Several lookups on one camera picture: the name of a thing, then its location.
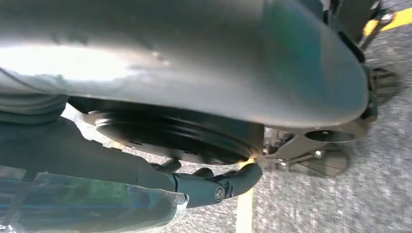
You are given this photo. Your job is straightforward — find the silver robot leg shell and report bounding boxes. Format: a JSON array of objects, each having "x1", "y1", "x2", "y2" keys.
[{"x1": 0, "y1": 0, "x2": 369, "y2": 129}]

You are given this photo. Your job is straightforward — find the black robot lower leg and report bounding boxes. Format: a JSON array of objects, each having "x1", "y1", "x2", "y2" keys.
[{"x1": 323, "y1": 0, "x2": 396, "y2": 63}]

